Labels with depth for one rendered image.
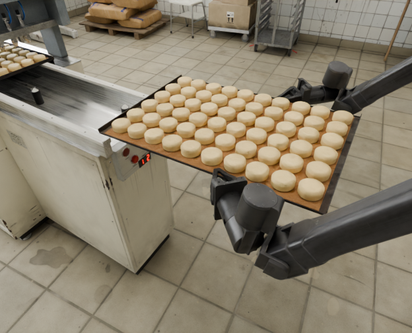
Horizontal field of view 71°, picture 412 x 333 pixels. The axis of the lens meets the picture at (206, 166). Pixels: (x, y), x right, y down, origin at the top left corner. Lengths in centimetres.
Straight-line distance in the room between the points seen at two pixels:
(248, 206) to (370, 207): 17
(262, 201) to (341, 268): 137
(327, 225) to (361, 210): 5
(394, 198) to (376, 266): 147
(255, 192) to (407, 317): 142
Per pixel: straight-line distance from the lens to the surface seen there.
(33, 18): 172
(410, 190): 43
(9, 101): 134
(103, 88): 133
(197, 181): 206
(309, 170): 65
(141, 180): 123
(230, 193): 56
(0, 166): 169
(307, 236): 48
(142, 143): 76
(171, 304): 157
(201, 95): 92
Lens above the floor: 144
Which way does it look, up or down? 42 degrees down
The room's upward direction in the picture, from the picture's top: straight up
